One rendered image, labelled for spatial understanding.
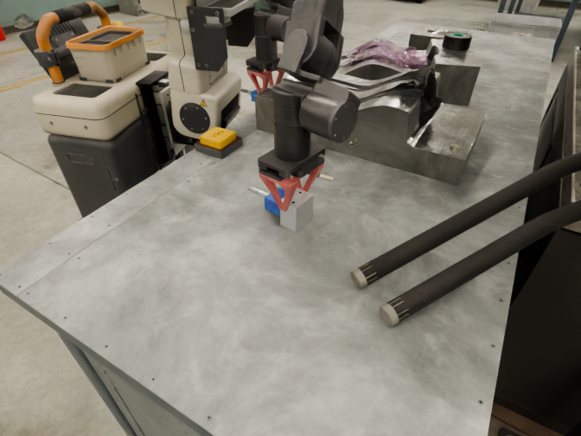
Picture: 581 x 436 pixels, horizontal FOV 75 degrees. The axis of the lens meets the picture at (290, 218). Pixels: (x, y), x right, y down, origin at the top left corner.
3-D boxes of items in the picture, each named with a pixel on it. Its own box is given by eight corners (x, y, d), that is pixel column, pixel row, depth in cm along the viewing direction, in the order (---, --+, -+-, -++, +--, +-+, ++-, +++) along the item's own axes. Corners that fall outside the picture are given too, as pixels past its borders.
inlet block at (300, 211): (241, 204, 72) (239, 181, 69) (259, 192, 75) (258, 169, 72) (296, 233, 66) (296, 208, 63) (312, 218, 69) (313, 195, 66)
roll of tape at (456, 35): (441, 49, 114) (444, 36, 112) (442, 42, 120) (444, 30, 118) (469, 52, 112) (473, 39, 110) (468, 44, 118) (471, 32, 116)
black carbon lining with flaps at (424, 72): (288, 99, 94) (288, 60, 88) (317, 80, 105) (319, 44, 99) (427, 132, 80) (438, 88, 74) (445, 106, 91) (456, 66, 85)
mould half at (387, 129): (256, 129, 97) (252, 76, 88) (304, 96, 114) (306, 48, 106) (456, 185, 77) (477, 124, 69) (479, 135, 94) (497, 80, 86)
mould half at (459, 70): (299, 90, 117) (300, 54, 111) (315, 64, 137) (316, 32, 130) (469, 105, 109) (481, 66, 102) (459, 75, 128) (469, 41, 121)
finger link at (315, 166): (323, 197, 68) (326, 150, 62) (299, 216, 63) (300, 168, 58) (293, 184, 71) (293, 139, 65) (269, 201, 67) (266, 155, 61)
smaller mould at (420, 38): (406, 52, 149) (410, 33, 144) (417, 43, 159) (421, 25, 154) (458, 60, 141) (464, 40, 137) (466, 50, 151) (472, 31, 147)
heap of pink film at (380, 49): (340, 71, 114) (341, 43, 109) (347, 54, 128) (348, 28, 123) (428, 77, 110) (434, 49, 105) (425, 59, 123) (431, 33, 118)
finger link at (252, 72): (283, 94, 105) (282, 60, 99) (266, 102, 101) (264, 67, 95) (264, 89, 108) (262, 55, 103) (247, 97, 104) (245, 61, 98)
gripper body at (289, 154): (326, 157, 63) (328, 114, 58) (288, 182, 57) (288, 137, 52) (295, 145, 66) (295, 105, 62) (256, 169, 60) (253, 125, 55)
